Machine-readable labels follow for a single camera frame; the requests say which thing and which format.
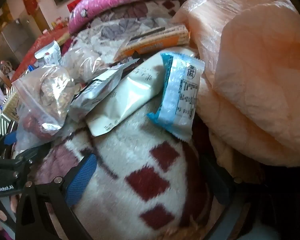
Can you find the silver and black snack packet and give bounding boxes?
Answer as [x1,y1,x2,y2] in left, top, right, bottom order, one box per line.
[70,59,140,123]

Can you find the blue and white snack packet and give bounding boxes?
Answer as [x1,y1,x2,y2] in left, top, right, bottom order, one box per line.
[147,52,205,142]

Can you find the plain white snack packet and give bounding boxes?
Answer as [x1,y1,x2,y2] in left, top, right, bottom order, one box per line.
[86,55,171,137]

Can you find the floral fleece blanket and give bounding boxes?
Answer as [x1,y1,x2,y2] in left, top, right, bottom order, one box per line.
[12,0,240,240]

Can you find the striped cardboard box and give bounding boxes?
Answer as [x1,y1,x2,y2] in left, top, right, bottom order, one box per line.
[0,86,21,142]

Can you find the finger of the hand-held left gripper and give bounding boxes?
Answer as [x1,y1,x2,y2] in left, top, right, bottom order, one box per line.
[0,131,17,153]
[14,147,49,167]

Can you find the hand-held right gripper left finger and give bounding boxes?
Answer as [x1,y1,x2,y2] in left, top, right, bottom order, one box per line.
[15,153,98,240]

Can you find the red patterned tablecloth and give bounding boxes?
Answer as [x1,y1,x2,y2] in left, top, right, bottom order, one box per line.
[15,27,73,78]

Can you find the clear zip bag of nuts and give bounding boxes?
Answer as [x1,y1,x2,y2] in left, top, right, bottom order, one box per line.
[11,65,75,133]

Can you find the grey metal cabinet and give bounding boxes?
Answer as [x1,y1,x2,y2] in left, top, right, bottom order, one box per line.
[0,17,51,67]

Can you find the clear bag of red dates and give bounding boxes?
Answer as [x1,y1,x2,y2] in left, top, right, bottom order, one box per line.
[15,110,63,153]

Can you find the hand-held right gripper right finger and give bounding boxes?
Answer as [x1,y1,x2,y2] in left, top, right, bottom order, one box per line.
[202,155,265,240]

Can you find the peach quilt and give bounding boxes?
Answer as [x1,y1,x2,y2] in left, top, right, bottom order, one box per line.
[172,0,300,168]

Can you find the clear plastic bag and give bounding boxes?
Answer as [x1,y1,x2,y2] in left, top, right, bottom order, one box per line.
[61,42,111,83]

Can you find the small white red-dot packet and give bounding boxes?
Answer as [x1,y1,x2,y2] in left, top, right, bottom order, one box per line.
[34,40,63,68]

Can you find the long cracker packet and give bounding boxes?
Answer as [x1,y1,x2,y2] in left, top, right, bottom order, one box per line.
[114,25,191,62]

